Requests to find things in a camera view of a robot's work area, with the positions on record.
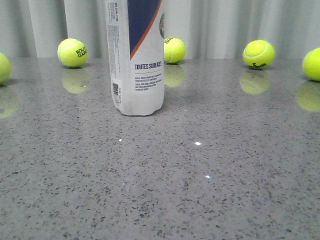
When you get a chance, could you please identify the grey curtain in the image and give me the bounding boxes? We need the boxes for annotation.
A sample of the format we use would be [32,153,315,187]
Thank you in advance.
[0,0,320,59]

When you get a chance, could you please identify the tennis ball with Roland Garros print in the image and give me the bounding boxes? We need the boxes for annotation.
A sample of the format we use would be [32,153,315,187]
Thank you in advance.
[57,38,88,68]

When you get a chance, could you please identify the far right tennis ball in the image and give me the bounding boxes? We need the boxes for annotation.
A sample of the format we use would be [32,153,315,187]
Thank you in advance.
[302,47,320,82]

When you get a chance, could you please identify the white blue tennis ball can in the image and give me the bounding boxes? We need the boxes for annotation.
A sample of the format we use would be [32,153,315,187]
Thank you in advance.
[104,0,165,116]

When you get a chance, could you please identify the centre tennis ball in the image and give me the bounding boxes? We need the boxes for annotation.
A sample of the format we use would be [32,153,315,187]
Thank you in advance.
[164,37,186,64]

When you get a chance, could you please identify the far left tennis ball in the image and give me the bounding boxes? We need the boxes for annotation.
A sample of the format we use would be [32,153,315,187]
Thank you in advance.
[0,52,12,85]

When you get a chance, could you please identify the right tennis ball with Wilson print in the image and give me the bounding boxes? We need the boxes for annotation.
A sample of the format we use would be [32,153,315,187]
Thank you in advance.
[242,39,276,69]

